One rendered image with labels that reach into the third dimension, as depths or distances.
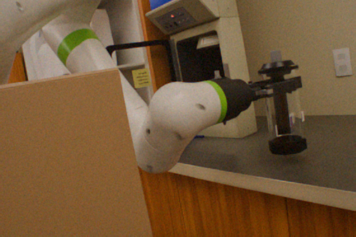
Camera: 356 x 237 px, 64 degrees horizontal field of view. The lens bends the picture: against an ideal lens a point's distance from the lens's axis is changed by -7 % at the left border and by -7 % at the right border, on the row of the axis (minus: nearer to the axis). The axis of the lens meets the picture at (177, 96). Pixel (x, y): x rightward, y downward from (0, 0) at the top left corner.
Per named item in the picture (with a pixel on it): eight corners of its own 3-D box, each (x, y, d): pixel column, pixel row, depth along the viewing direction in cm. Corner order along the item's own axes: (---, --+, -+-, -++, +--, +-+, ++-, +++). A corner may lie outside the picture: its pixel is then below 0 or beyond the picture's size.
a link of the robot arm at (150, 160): (69, 43, 69) (108, 35, 77) (63, 77, 77) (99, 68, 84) (161, 164, 56) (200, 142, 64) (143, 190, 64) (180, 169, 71)
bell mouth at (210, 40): (215, 47, 143) (213, 36, 142) (245, 40, 129) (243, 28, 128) (187, 51, 132) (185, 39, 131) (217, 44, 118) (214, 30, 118)
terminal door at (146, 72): (184, 125, 139) (168, 38, 136) (122, 142, 123) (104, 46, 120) (183, 125, 139) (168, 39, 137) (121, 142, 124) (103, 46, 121)
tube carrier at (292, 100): (281, 139, 87) (271, 67, 86) (314, 140, 79) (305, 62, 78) (259, 149, 81) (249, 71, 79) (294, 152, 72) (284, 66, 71)
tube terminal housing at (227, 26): (223, 122, 157) (197, -25, 151) (276, 122, 131) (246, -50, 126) (187, 135, 141) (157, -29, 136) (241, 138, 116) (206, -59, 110)
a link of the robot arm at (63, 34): (43, -6, 75) (81, -1, 85) (30, 33, 82) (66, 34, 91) (74, 35, 69) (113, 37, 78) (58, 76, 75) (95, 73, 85)
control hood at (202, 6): (169, 34, 138) (165, 13, 137) (220, 16, 112) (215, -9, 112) (148, 36, 131) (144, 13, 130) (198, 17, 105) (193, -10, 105)
